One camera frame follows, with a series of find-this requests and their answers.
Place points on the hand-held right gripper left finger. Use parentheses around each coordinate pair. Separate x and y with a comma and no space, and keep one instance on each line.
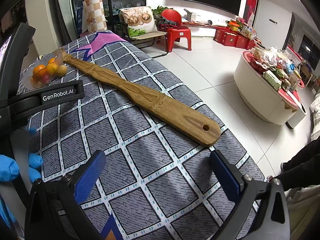
(90,177)

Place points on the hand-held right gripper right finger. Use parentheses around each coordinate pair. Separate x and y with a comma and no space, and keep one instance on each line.
(225,175)

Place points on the small red round fruit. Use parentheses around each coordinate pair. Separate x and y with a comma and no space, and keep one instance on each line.
(44,79)

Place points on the clear plastic fruit bag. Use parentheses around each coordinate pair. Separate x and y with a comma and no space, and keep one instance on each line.
(59,58)

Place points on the person's left hand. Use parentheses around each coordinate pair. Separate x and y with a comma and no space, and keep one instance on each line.
(8,168)

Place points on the mandarin orange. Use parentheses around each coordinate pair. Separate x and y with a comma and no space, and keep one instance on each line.
(39,71)
(52,66)

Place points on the pale yellow round fruit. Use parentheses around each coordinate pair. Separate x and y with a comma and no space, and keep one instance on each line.
(61,69)

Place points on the grey checked star-print cloth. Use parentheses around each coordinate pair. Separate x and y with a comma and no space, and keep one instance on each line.
(140,170)

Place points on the person's dark trouser leg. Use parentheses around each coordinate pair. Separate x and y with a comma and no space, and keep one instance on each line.
(302,160)

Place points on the round white table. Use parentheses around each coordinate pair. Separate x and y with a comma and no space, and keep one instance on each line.
(255,95)

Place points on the beige cloth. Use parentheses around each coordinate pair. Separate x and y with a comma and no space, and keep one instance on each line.
(305,212)

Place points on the white waste bin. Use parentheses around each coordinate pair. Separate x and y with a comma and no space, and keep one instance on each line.
(296,120)

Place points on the long wooden paddle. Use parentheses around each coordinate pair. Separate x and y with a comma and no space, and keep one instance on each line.
(150,105)

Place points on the red round table mat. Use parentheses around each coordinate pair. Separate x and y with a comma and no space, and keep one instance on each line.
(291,97)

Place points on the checkered paper bag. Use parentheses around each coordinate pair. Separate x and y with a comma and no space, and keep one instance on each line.
(95,12)

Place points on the pile of snack packets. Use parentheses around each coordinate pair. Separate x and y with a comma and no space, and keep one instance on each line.
(275,62)

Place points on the red gift box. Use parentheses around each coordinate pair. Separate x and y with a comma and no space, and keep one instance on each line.
(218,35)
(242,42)
(231,39)

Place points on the cartoon print cushion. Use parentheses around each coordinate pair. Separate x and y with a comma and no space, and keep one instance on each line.
(140,20)

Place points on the red plastic chair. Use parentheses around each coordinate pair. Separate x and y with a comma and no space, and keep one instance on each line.
(180,33)

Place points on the pile of colourful packages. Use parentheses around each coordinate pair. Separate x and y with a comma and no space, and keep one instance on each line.
(241,26)

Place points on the black folding chair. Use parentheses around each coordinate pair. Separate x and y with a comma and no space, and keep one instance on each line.
(161,33)

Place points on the dark cloth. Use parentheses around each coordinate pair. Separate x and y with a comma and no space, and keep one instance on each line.
(171,23)

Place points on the green potted plant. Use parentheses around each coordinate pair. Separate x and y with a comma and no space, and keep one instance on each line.
(157,10)

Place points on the small cardboard box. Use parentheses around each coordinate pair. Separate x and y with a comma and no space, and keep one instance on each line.
(191,15)

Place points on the red wall hanging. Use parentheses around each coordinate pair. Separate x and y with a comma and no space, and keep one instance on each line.
(252,5)

